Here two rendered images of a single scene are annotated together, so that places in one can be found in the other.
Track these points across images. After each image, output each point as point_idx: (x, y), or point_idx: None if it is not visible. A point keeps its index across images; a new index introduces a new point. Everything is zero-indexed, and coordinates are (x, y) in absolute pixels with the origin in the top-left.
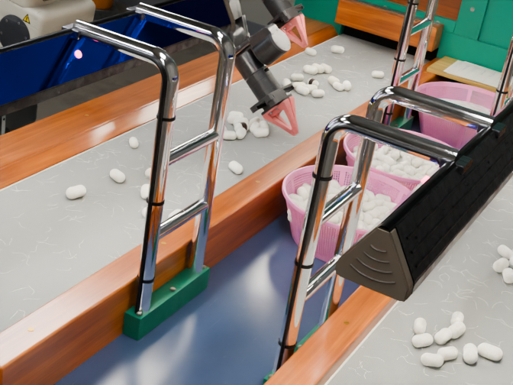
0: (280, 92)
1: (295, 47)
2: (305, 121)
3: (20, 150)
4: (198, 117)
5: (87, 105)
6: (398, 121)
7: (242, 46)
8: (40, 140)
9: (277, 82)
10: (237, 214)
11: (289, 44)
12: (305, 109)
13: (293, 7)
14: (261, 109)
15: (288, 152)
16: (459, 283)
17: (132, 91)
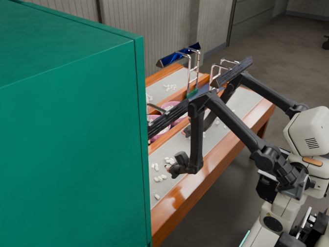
0: (188, 126)
1: (163, 198)
2: (175, 144)
3: (248, 118)
4: (208, 142)
5: None
6: None
7: None
8: (246, 122)
9: (189, 127)
10: None
11: (188, 118)
12: (173, 151)
13: (174, 164)
14: (188, 149)
15: (186, 123)
16: (161, 97)
17: (229, 145)
